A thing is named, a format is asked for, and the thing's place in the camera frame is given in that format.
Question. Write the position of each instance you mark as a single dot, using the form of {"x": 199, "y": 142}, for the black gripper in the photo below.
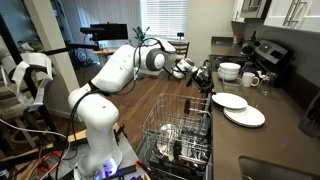
{"x": 202, "y": 79}

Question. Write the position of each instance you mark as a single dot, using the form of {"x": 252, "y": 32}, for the robot base table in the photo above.
{"x": 105, "y": 159}

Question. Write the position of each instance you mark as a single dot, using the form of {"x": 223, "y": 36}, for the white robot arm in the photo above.
{"x": 90, "y": 102}

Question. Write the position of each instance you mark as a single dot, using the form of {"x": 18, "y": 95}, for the white plate stack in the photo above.
{"x": 248, "y": 117}

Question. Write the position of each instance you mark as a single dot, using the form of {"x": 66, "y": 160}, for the stacked white bowls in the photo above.
{"x": 228, "y": 71}

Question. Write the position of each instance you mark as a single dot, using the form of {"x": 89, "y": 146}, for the wooden chair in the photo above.
{"x": 181, "y": 50}

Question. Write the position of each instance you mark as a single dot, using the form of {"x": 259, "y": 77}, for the white mug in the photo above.
{"x": 249, "y": 79}

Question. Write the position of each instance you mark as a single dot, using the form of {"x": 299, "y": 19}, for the clear glass jar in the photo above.
{"x": 266, "y": 83}

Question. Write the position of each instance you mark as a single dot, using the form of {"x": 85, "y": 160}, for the metal bowl in rack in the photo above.
{"x": 168, "y": 134}

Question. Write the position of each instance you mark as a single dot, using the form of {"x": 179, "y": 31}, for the wooden desk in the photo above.
{"x": 105, "y": 51}

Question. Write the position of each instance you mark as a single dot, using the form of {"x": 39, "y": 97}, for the black monitor on stand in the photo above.
{"x": 109, "y": 31}

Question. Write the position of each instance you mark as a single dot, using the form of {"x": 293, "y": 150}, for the white upper cabinets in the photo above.
{"x": 302, "y": 15}

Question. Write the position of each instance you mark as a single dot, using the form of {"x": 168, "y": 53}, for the wire dishwasher rack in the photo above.
{"x": 193, "y": 147}

